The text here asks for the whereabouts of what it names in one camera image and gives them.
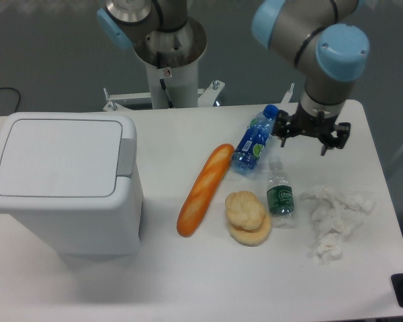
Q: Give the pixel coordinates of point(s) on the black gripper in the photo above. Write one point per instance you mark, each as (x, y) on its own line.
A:
(331, 135)

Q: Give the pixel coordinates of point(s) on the white plastic trash can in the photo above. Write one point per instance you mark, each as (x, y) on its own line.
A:
(72, 180)

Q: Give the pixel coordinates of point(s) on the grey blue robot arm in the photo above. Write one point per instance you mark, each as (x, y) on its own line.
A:
(310, 35)

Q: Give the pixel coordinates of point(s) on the blue plastic bottle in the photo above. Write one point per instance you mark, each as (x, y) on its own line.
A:
(249, 150)

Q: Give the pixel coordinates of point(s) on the clear green-label water bottle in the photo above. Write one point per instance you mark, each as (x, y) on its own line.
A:
(280, 197)

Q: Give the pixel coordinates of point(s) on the pale knotted bread roll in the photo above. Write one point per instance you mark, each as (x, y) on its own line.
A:
(243, 209)

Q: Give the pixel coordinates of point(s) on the orange baguette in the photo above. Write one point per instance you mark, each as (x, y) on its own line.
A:
(203, 190)

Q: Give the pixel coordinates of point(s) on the small crumpled white tissue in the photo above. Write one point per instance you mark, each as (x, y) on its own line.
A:
(328, 248)

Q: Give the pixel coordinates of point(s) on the round flat bread bun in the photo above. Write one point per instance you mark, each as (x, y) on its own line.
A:
(254, 237)

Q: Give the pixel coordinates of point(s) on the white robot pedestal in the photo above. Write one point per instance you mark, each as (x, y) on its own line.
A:
(171, 61)

